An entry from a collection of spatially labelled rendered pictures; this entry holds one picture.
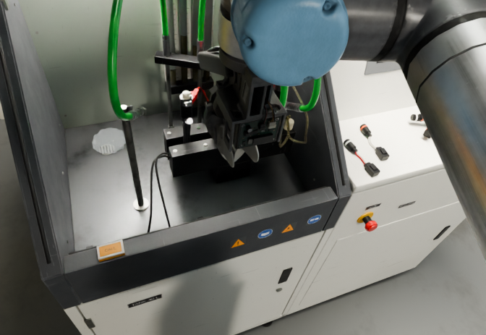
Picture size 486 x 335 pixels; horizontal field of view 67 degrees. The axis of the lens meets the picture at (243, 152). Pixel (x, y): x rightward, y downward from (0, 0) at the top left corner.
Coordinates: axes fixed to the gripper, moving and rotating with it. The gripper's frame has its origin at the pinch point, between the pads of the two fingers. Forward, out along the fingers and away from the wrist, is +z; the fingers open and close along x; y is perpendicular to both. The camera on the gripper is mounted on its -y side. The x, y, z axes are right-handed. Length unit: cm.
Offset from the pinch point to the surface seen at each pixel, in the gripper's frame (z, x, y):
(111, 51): -10.0, -14.4, -16.0
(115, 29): -12.4, -13.2, -17.9
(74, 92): 27, -25, -56
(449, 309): 123, 112, 19
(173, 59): 13.6, 1.4, -46.0
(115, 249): 27.1, -21.1, -4.0
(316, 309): 123, 52, -2
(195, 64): 13.9, 6.5, -43.4
